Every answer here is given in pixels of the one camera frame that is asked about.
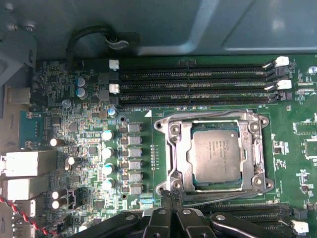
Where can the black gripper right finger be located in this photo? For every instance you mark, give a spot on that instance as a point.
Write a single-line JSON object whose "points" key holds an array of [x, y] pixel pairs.
{"points": [[190, 223]]}

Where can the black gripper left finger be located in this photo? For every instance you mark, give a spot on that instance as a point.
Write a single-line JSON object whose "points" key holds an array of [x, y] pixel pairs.
{"points": [[158, 223]]}

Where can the silver CPU plate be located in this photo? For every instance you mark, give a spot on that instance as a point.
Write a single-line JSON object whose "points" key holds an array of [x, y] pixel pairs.
{"points": [[216, 156]]}

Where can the metal socket cover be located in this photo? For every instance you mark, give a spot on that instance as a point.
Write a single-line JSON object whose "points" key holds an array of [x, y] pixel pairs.
{"points": [[184, 138]]}

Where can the grey square choke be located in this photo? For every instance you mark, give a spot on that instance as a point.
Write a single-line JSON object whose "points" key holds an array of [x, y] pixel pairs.
{"points": [[135, 128], [135, 177], [135, 165], [135, 189], [135, 152], [135, 140]]}

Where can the small cylindrical capacitor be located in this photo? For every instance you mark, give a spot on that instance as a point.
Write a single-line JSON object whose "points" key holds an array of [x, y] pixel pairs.
{"points": [[80, 93], [107, 135], [107, 152], [108, 184], [112, 111], [65, 102], [80, 81], [107, 169]]}

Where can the black cylindrical capacitor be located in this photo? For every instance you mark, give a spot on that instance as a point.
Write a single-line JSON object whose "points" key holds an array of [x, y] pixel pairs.
{"points": [[57, 204], [55, 142], [71, 161], [57, 195]]}

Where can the green motherboard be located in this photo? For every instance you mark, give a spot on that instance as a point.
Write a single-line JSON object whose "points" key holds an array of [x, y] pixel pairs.
{"points": [[284, 148]]}

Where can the silver port block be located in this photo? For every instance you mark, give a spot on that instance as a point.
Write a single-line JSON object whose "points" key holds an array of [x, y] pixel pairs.
{"points": [[18, 95], [27, 163], [22, 189]]}

